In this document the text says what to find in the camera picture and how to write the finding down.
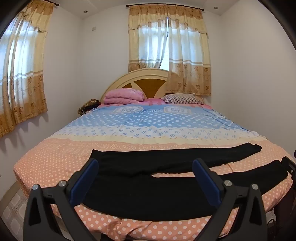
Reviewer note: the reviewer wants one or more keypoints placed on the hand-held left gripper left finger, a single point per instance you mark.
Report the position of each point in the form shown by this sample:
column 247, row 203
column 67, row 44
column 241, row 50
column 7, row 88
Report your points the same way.
column 84, row 178

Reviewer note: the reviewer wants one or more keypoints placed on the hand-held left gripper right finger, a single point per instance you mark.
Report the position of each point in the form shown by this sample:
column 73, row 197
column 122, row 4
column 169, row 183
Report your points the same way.
column 205, row 183

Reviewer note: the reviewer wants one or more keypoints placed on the bed with polka-dot cover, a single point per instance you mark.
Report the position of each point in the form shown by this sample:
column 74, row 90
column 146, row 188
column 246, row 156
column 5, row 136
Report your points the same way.
column 150, row 129

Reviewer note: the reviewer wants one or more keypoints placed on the striped pillow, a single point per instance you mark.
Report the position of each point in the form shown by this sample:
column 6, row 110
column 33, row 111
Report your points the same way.
column 182, row 98

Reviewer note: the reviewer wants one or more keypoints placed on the black pants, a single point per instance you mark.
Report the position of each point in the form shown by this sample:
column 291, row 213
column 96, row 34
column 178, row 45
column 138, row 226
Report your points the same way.
column 138, row 197

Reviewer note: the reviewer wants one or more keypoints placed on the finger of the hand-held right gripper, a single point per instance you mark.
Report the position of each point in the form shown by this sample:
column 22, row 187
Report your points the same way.
column 291, row 166

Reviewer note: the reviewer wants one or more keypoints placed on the beige floral curtain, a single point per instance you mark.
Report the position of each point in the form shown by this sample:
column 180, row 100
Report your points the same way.
column 148, row 34
column 189, row 58
column 23, row 69

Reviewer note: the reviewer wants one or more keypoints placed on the brown patterned bag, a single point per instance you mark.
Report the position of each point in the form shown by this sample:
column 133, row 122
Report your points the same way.
column 89, row 106

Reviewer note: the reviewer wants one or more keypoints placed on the dark curtain rod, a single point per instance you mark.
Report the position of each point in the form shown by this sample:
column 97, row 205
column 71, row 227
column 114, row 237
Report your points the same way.
column 161, row 5
column 55, row 4

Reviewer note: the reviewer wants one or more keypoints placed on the folded pink blanket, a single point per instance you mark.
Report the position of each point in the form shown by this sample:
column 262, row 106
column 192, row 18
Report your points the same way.
column 122, row 96

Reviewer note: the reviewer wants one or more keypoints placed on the cream wooden headboard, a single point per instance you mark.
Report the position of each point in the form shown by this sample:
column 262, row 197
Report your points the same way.
column 148, row 84

